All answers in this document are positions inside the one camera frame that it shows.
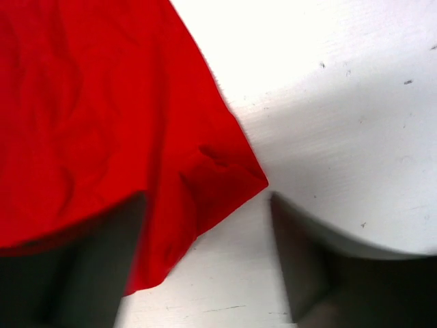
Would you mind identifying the red t shirt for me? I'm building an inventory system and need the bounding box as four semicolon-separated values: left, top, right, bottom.
1;1;268;294

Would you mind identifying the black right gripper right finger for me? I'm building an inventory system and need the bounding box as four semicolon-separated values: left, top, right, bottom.
270;193;436;327

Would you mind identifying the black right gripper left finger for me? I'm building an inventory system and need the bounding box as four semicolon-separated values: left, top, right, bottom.
1;193;146;327

